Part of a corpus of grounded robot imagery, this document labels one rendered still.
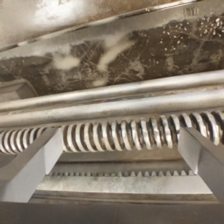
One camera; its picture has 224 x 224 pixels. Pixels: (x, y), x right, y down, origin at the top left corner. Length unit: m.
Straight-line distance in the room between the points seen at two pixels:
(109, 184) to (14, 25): 0.98
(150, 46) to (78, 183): 0.38
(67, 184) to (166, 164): 0.15
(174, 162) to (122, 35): 0.34
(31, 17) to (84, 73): 0.57
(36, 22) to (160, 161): 0.91
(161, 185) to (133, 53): 0.36
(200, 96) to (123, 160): 0.15
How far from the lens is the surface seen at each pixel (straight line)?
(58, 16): 0.94
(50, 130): 0.16
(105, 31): 0.47
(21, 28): 1.06
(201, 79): 0.29
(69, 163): 0.31
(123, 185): 0.23
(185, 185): 0.23
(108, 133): 0.19
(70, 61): 0.52
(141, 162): 0.27
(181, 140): 0.17
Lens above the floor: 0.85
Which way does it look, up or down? 50 degrees down
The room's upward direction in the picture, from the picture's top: 168 degrees counter-clockwise
